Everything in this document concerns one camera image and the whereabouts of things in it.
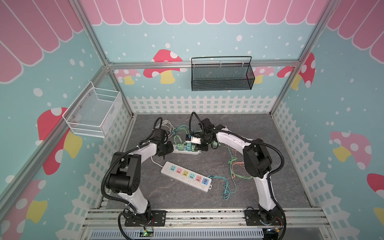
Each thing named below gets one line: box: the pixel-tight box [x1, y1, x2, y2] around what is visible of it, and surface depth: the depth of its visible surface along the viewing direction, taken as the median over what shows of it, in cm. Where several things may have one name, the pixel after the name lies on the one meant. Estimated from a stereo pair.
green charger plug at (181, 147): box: [177, 143, 185, 151], surface depth 96 cm
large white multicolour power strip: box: [160, 161, 212, 193], surface depth 87 cm
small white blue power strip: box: [172, 144, 202, 155], surface depth 98 cm
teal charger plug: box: [187, 142, 192, 152], surface depth 96 cm
